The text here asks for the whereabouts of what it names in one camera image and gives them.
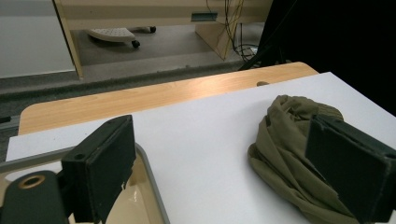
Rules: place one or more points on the wooden table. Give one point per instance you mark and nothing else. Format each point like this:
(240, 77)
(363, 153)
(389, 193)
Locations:
(140, 96)

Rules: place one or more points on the white cabinet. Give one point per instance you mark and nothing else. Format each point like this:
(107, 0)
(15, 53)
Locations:
(31, 40)

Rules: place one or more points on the olive green cloth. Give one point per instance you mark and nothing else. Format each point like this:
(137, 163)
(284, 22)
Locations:
(280, 155)

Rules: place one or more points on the white chair base with casters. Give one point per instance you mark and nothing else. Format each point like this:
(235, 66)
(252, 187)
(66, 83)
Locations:
(113, 33)

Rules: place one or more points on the light wooden desk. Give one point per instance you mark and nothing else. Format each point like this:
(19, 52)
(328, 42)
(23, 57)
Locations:
(130, 14)

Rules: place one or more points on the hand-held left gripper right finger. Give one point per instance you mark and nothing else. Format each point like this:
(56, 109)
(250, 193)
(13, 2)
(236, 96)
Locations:
(351, 168)

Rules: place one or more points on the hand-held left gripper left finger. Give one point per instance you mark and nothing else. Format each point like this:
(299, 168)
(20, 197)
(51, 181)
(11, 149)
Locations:
(99, 174)

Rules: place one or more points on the white table board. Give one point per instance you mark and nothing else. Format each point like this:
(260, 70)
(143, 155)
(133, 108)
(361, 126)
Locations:
(202, 149)

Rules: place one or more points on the beige bin with grey rim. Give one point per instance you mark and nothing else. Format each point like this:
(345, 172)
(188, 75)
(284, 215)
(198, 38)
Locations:
(146, 186)

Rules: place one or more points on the grey socket box under desk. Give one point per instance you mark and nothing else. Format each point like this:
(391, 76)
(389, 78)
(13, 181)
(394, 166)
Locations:
(204, 16)

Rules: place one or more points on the black curtain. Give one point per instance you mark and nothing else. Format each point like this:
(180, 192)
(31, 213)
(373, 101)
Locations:
(336, 46)

